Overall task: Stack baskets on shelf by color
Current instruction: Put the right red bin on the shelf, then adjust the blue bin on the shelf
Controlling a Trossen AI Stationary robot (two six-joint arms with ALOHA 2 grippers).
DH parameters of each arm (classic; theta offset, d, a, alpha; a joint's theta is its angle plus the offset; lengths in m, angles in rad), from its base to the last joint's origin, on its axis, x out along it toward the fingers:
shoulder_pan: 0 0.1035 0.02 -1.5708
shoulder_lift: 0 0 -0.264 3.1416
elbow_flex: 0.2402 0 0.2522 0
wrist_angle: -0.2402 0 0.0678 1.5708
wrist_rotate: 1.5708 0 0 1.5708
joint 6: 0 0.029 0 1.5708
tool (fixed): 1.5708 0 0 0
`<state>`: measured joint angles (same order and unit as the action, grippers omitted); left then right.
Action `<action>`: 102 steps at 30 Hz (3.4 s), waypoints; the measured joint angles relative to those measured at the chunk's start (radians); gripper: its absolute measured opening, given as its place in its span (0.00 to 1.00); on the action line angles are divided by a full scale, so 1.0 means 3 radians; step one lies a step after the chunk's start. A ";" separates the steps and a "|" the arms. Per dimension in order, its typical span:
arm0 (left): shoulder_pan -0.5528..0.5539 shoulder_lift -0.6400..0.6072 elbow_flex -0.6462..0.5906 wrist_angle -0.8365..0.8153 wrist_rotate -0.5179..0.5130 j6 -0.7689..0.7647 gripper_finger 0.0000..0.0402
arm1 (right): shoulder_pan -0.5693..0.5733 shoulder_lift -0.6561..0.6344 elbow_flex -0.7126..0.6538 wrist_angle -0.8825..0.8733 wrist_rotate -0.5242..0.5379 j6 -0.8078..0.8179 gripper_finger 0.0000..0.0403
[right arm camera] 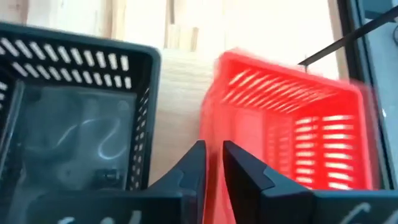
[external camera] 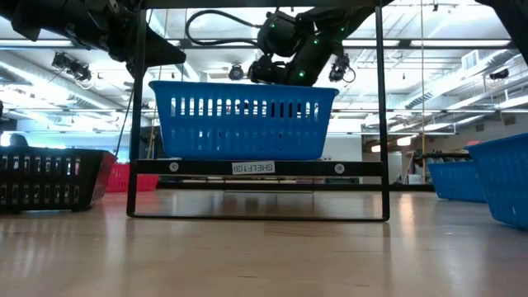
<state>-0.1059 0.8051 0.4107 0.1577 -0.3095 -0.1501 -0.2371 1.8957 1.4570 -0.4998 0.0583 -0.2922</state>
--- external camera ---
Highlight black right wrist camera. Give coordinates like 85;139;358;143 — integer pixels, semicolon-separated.
247;54;290;87

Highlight black table edge rail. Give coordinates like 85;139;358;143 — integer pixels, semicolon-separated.
156;181;435;192

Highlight red plastic slotted basket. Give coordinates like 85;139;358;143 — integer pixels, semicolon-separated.
105;163;160;193

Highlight black ceiling track lights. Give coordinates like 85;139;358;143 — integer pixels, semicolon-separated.
51;52;93;83

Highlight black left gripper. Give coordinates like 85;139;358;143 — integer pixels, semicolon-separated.
93;0;188;70

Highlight person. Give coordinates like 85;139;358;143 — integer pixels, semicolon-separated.
8;132;31;148

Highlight blue plastic slotted basket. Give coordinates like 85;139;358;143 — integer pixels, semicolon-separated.
464;132;528;231
148;80;340;162
427;159;488;204

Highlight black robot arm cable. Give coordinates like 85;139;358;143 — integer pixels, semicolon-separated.
184;8;266;48

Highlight black plastic slotted basket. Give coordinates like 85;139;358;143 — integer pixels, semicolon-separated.
0;146;118;214

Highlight white ceiling air vent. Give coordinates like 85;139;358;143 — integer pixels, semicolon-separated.
460;49;480;71

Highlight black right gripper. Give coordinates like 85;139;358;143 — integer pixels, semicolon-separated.
286;40;337;88

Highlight black ceiling camera with cable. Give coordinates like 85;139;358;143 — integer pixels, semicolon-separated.
328;52;356;83

